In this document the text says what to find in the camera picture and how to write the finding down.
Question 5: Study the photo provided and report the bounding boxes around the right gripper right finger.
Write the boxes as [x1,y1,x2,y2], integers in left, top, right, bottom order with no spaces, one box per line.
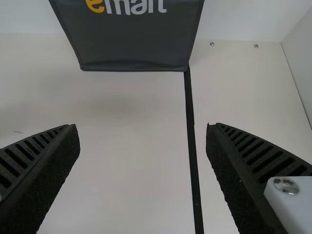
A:
[206,122,312,234]

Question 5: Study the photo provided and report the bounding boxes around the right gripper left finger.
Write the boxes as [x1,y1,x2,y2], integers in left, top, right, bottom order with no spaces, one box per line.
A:
[0,123,81,234]

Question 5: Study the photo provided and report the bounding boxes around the black strip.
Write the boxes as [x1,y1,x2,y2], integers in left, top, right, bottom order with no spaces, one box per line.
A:
[183,65,205,234]

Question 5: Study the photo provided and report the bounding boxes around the dark grey bag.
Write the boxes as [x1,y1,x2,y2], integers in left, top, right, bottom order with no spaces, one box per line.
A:
[48,0,204,72]

